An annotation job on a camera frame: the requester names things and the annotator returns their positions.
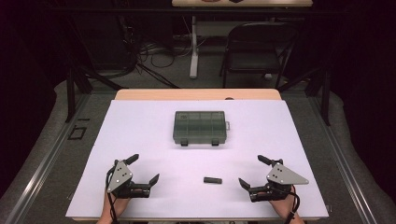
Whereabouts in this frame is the person's left hand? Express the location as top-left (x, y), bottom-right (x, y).
top-left (100, 191), bottom-right (130, 219)

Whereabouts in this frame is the grey transparent compartment box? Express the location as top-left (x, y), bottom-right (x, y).
top-left (172, 110), bottom-right (232, 147)

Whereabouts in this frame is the metal floor rail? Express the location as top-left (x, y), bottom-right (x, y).
top-left (307, 96), bottom-right (378, 224)
top-left (4, 92), bottom-right (92, 224)

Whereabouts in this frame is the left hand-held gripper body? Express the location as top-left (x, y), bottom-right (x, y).
top-left (106, 160), bottom-right (152, 200)

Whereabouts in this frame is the black folding chair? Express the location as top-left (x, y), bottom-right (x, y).
top-left (219, 21), bottom-right (297, 90)

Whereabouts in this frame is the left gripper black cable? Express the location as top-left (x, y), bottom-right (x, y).
top-left (106, 169), bottom-right (120, 224)

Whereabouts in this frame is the light wooden desk top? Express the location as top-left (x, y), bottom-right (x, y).
top-left (171, 0), bottom-right (314, 7)

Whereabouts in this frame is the person's right hand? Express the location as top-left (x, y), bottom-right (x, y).
top-left (269, 186), bottom-right (299, 217)

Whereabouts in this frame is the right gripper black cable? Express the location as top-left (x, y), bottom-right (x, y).
top-left (284, 185), bottom-right (302, 224)

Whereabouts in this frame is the white desk leg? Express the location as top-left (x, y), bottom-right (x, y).
top-left (189, 15), bottom-right (200, 79)

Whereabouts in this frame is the black metal stand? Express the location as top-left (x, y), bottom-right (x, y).
top-left (276, 68), bottom-right (332, 127)
top-left (64, 66), bottom-right (125, 124)

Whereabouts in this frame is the dark equipment case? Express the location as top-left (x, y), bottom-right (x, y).
top-left (74, 13), bottom-right (134, 72)

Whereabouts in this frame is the small black bar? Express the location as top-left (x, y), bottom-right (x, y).
top-left (203, 176), bottom-right (223, 185)

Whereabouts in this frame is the bundle of floor cables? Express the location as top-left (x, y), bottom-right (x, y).
top-left (134, 32), bottom-right (195, 71)

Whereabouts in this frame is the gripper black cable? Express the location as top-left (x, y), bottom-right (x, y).
top-left (284, 185), bottom-right (302, 224)
top-left (106, 169), bottom-right (120, 224)

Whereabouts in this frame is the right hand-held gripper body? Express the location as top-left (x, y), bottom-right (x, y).
top-left (248, 159), bottom-right (310, 203)

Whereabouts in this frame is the black horizontal bar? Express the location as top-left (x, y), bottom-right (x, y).
top-left (46, 7), bottom-right (344, 17)

